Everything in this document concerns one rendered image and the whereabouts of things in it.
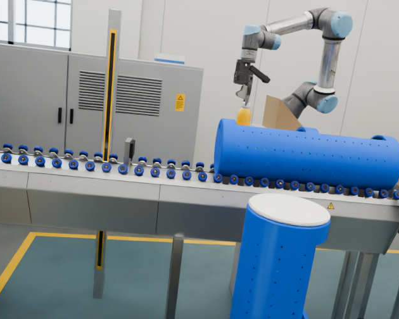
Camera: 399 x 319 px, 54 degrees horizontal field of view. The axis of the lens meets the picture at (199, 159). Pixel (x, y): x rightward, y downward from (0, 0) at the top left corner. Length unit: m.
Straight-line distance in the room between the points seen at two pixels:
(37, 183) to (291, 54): 3.54
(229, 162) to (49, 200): 0.86
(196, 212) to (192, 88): 1.59
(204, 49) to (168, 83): 1.38
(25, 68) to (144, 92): 0.93
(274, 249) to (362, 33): 4.11
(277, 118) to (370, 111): 3.13
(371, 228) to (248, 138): 0.78
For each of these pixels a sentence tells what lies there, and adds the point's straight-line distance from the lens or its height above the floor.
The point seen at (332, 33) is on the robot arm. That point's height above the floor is 1.70.
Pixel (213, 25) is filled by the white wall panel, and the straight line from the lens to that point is 4.58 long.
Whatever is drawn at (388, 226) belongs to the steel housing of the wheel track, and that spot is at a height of 0.81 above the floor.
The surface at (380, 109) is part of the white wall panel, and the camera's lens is 5.36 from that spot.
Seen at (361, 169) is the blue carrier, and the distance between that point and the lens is 2.00.
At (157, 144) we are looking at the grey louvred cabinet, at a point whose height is 0.77.
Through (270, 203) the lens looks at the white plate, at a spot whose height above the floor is 1.04.
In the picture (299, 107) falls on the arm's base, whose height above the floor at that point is 1.30.
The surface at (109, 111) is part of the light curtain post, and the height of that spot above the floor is 1.17.
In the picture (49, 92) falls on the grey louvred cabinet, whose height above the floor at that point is 1.12.
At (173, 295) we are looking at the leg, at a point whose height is 0.31.
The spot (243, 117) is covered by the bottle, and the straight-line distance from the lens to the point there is 1.89.
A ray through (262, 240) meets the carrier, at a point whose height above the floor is 0.95.
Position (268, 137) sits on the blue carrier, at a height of 1.18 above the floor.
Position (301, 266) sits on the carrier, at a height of 0.89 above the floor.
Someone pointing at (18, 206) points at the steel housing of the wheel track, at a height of 0.73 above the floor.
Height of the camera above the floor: 1.48
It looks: 14 degrees down
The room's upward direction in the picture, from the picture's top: 7 degrees clockwise
